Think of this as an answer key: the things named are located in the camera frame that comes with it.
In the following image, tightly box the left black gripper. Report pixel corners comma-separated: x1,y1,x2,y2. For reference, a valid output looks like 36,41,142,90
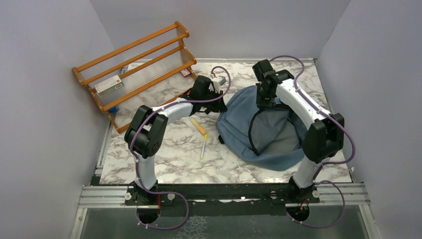
200,88,227,113

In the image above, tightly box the blue backpack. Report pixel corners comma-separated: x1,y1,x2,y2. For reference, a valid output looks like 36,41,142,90
216,86,307,171

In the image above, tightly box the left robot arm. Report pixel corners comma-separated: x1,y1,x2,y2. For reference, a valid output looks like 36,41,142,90
124,76,231,205

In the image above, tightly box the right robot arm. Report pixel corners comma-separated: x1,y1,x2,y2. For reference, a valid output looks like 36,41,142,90
252,59,344,203

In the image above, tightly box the orange highlighter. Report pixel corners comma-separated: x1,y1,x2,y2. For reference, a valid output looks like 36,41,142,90
190,118,207,135

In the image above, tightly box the yellow capped pen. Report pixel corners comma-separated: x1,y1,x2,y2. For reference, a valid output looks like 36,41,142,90
200,134,208,160

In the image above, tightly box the small red white box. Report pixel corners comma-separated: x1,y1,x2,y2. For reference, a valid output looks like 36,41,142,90
180,68,194,78

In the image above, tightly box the wooden shelf rack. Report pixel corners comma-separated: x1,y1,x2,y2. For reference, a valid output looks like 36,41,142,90
72,21,197,133

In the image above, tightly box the white box on shelf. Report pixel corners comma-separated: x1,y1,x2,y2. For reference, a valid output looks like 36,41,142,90
95,75,124,97

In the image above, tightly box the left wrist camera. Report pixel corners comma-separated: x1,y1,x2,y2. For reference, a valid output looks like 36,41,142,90
209,76,226,94

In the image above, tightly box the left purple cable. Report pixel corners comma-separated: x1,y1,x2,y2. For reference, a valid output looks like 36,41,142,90
128,66,232,231

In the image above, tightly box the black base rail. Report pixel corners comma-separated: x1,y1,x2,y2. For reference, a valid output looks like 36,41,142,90
91,176,333,225

